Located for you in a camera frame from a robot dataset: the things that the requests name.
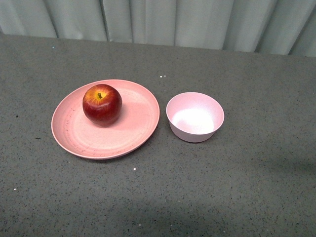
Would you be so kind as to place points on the white pleated curtain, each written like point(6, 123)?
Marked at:
point(285, 27)

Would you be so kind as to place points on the pink round plate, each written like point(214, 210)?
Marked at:
point(75, 133)

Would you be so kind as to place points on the red apple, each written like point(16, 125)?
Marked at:
point(102, 104)

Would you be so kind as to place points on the light pink bowl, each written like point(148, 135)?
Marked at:
point(194, 117)

